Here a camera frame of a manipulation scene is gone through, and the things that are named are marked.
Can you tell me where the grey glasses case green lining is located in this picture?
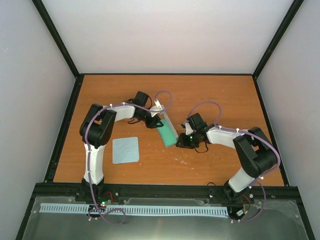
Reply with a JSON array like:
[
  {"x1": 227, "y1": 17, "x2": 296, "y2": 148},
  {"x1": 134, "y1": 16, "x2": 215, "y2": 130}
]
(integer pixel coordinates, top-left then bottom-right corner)
[{"x1": 156, "y1": 113, "x2": 179, "y2": 147}]

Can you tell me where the light blue cleaning cloth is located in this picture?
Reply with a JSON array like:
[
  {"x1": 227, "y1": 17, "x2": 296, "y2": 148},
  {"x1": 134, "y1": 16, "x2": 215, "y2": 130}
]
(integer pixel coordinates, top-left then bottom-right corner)
[{"x1": 112, "y1": 137, "x2": 140, "y2": 165}]

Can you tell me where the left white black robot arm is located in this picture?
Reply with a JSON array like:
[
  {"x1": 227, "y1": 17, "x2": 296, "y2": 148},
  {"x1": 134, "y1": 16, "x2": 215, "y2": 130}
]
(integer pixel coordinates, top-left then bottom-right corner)
[{"x1": 79, "y1": 91, "x2": 165, "y2": 202}]

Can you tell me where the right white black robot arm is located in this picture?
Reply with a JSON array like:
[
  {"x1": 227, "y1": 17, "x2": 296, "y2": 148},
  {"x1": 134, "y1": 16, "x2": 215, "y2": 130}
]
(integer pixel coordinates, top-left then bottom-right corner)
[{"x1": 175, "y1": 113, "x2": 281, "y2": 202}]

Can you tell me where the left controller board with leds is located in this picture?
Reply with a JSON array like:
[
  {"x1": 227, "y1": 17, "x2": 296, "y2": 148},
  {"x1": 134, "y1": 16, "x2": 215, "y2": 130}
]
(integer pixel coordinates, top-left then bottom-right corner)
[{"x1": 98, "y1": 191, "x2": 114, "y2": 207}]

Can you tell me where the clear acrylic cover plate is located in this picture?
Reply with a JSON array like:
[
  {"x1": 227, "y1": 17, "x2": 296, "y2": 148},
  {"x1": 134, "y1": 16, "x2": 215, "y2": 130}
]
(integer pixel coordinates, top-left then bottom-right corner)
[{"x1": 22, "y1": 197, "x2": 308, "y2": 240}]

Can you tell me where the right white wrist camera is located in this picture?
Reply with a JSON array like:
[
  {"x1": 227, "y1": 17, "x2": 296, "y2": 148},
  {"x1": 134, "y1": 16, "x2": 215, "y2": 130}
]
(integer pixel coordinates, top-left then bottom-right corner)
[{"x1": 181, "y1": 120, "x2": 194, "y2": 136}]

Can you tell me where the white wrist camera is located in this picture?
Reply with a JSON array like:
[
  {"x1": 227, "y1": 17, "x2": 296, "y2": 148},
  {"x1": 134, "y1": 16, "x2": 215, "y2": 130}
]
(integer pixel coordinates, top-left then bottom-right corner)
[
  {"x1": 181, "y1": 120, "x2": 194, "y2": 136},
  {"x1": 149, "y1": 99, "x2": 165, "y2": 118}
]

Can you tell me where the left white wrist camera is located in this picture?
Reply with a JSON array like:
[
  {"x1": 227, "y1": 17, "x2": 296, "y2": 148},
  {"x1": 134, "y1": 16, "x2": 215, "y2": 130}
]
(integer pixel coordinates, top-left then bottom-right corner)
[{"x1": 149, "y1": 99, "x2": 165, "y2": 118}]

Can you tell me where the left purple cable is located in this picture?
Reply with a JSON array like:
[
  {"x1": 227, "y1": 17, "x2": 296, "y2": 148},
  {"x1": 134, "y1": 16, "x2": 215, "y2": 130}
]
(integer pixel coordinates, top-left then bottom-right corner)
[{"x1": 84, "y1": 89, "x2": 174, "y2": 225}]

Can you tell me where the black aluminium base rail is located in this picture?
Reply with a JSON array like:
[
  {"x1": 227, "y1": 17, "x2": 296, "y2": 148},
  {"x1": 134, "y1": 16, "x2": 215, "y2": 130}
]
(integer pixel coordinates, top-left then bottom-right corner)
[{"x1": 31, "y1": 182, "x2": 302, "y2": 204}]

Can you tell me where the right controller board with wires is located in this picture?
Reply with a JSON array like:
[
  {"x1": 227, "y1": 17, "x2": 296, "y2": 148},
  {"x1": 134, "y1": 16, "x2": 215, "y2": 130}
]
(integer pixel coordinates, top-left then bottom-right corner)
[{"x1": 236, "y1": 195, "x2": 251, "y2": 218}]

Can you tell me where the light blue slotted cable duct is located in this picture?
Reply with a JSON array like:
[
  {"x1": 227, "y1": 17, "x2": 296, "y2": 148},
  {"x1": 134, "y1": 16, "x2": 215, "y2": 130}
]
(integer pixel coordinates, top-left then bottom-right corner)
[{"x1": 39, "y1": 203, "x2": 229, "y2": 218}]

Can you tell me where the left black frame post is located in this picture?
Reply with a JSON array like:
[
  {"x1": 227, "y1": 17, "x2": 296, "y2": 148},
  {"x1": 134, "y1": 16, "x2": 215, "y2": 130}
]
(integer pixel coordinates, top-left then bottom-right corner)
[{"x1": 32, "y1": 0, "x2": 80, "y2": 79}]

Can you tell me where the black frame post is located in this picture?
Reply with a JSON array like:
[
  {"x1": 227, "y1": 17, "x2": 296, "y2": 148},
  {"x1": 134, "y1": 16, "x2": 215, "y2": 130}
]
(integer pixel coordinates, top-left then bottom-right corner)
[
  {"x1": 252, "y1": 0, "x2": 304, "y2": 80},
  {"x1": 32, "y1": 0, "x2": 80, "y2": 79}
]

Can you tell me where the right black frame post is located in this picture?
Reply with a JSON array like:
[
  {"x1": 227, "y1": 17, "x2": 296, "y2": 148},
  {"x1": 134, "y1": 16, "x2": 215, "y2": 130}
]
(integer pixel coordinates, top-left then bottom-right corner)
[{"x1": 252, "y1": 0, "x2": 304, "y2": 80}]

